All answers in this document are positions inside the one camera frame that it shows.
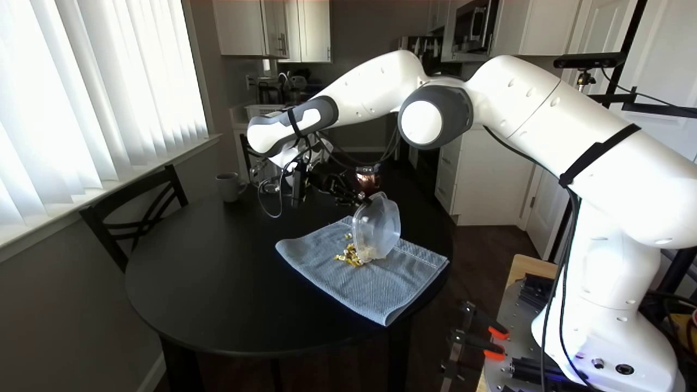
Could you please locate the orange black bar clamp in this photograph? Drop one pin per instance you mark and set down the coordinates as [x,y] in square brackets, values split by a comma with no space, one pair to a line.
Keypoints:
[483,328]
[480,352]

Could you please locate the white kitchen wall cabinet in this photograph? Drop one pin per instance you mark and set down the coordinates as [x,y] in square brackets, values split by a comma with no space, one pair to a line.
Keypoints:
[268,29]

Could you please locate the grey mug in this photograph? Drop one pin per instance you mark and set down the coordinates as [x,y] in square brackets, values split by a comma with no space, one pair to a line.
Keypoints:
[230,188]

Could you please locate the white panel door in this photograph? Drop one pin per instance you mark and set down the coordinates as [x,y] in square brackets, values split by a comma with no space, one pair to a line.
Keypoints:
[494,188]

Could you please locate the clear plastic lunchbox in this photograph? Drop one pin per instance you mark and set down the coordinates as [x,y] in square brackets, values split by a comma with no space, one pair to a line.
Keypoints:
[377,225]

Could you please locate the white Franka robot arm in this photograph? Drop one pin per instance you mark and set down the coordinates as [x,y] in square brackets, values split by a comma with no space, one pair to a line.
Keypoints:
[618,167]

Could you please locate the black wooden chair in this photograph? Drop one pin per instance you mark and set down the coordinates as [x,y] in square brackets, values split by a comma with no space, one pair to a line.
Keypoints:
[109,205]

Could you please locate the yellow wrapped candy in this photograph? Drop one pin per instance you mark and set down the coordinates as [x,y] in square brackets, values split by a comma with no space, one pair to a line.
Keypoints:
[343,258]
[357,261]

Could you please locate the light blue microfiber towel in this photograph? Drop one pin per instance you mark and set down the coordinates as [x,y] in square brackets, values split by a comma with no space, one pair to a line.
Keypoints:
[377,290]

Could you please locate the black camera stand frame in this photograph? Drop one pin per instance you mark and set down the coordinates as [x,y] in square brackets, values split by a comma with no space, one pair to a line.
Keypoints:
[618,58]

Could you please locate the white vertical window blinds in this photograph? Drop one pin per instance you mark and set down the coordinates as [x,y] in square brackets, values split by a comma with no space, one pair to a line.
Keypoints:
[94,87]

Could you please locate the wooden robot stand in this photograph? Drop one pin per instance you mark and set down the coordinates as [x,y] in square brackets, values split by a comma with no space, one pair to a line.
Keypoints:
[519,290]

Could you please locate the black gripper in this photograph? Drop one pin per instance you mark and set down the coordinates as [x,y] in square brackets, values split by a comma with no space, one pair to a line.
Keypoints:
[333,175]

